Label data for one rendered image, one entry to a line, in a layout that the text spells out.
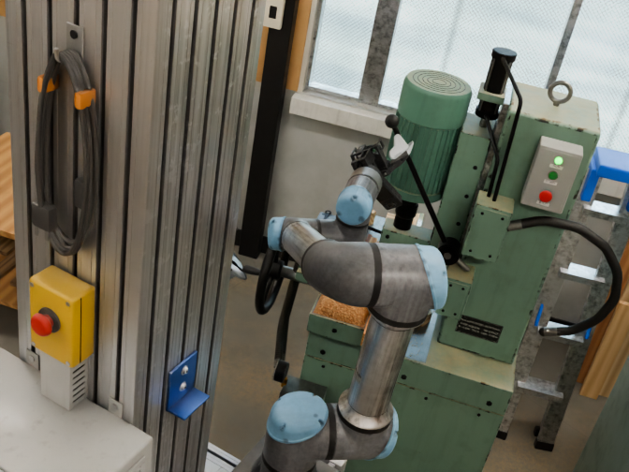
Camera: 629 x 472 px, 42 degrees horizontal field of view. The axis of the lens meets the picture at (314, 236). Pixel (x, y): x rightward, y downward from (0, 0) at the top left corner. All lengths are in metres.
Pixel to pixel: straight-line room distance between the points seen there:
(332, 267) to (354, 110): 2.15
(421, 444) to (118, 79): 1.65
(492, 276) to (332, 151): 1.60
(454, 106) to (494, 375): 0.75
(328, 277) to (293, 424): 0.37
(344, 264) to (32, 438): 0.57
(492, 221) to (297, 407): 0.69
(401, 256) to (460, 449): 1.10
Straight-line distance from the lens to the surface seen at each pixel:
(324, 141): 3.65
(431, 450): 2.46
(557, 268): 3.00
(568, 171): 1.99
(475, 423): 2.37
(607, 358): 3.60
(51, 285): 1.26
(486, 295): 2.24
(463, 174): 2.12
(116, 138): 1.10
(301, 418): 1.67
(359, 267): 1.40
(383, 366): 1.57
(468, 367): 2.31
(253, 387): 3.25
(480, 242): 2.06
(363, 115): 3.49
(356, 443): 1.71
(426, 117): 2.05
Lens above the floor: 2.22
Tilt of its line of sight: 32 degrees down
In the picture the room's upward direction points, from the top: 11 degrees clockwise
